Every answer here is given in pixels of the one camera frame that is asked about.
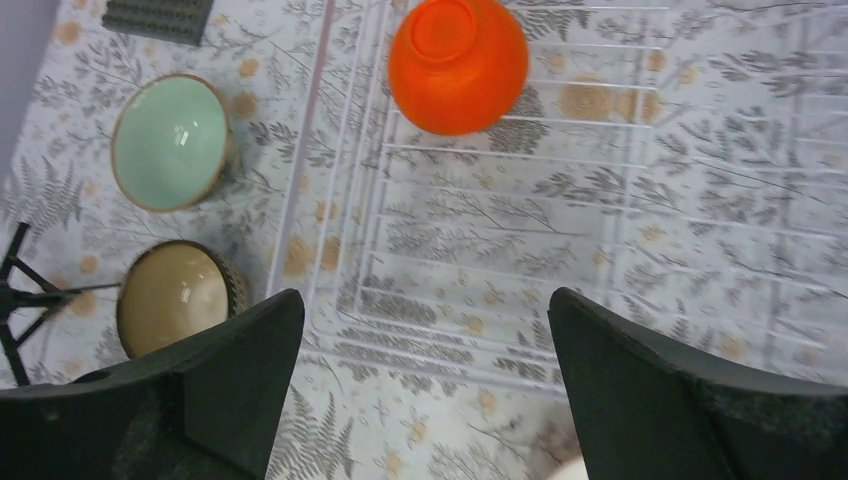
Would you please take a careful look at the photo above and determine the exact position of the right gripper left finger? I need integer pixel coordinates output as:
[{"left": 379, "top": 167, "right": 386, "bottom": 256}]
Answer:
[{"left": 1, "top": 289, "right": 305, "bottom": 479}]

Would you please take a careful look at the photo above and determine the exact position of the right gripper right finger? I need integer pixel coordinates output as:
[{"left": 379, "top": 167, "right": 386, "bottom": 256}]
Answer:
[{"left": 548, "top": 287, "right": 847, "bottom": 479}]

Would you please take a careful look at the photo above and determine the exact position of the black patterned bowl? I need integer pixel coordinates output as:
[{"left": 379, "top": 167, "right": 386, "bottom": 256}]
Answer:
[{"left": 115, "top": 240, "right": 252, "bottom": 359}]

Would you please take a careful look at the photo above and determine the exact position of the pale green bowl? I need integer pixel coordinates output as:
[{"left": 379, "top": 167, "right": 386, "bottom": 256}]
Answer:
[{"left": 110, "top": 73, "right": 236, "bottom": 212}]

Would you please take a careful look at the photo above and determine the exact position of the orange bowl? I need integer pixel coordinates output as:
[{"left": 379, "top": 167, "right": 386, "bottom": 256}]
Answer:
[
  {"left": 546, "top": 456, "right": 589, "bottom": 480},
  {"left": 388, "top": 0, "right": 529, "bottom": 136}
]

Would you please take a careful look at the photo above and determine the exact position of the orange bowl front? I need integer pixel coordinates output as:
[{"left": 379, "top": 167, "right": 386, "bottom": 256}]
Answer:
[{"left": 546, "top": 456, "right": 589, "bottom": 480}]

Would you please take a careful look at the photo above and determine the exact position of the black microphone tripod stand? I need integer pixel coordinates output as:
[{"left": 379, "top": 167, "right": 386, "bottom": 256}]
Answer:
[{"left": 1, "top": 222, "right": 119, "bottom": 387}]

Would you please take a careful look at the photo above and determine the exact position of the floral table mat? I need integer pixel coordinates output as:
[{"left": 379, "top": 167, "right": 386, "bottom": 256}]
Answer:
[{"left": 1, "top": 1, "right": 847, "bottom": 479}]

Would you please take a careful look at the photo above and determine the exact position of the grey lego baseplate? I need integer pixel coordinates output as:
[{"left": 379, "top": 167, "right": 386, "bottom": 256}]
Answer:
[{"left": 101, "top": 0, "right": 214, "bottom": 46}]

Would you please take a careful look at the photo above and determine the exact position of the white wire dish rack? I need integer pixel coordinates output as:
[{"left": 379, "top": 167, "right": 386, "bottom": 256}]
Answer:
[{"left": 278, "top": 1, "right": 847, "bottom": 393}]

